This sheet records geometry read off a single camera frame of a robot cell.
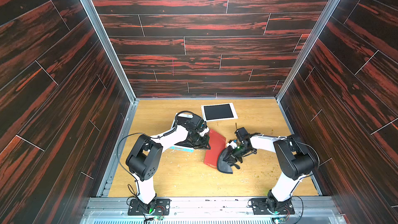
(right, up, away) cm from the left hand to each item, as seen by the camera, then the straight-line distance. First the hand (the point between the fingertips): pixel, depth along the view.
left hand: (211, 148), depth 86 cm
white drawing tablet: (+8, +21, +26) cm, 35 cm away
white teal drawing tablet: (-16, +11, -21) cm, 29 cm away
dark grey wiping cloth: (+6, -9, -3) cm, 11 cm away
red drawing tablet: (+4, +3, +4) cm, 6 cm away
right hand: (+8, -8, +4) cm, 12 cm away
